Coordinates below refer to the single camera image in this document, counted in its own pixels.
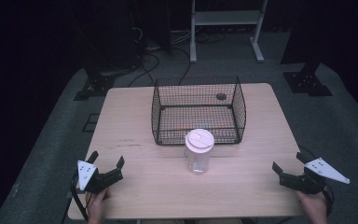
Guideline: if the black floor outlet frame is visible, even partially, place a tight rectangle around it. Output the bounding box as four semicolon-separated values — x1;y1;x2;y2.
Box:
81;113;101;133

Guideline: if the person's left hand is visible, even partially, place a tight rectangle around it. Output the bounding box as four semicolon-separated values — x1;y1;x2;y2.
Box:
86;188;112;224

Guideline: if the white metal desk frame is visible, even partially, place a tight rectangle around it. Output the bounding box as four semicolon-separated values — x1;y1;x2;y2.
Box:
189;0;269;64

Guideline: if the person's right hand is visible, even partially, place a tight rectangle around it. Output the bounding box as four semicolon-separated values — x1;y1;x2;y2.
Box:
295;190;329;224

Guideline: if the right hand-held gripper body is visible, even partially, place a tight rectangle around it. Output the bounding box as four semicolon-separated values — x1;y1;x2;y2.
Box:
278;157;351;196

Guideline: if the clear plastic cup white lid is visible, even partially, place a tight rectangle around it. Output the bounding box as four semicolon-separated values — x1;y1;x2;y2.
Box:
183;128;215;175

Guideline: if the black metal stand base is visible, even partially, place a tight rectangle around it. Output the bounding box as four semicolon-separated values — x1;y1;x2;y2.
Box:
280;0;334;98
73;66;117;102

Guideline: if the black wire mesh basket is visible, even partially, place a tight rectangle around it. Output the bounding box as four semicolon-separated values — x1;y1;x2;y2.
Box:
150;76;248;147

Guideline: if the bundle of floor cables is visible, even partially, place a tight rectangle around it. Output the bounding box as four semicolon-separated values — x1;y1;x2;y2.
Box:
195;30;228;45

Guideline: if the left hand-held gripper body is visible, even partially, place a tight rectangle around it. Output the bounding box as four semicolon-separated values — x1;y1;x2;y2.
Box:
76;160;125;194

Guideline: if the black floor cable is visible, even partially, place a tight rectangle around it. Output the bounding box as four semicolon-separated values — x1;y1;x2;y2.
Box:
127;50;161;89
170;46;192;86

